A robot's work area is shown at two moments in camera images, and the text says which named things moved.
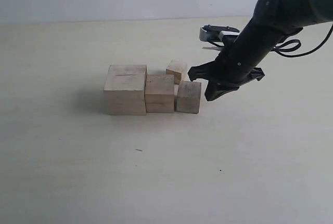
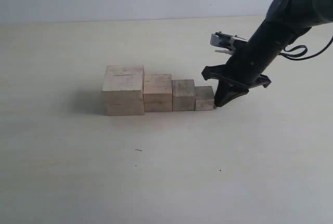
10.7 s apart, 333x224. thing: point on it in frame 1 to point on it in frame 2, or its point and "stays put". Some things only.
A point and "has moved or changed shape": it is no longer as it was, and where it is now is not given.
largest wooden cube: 125,87 stays put
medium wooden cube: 188,97 has moved or changed shape
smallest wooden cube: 178,68 to 204,98
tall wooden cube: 159,93 stays put
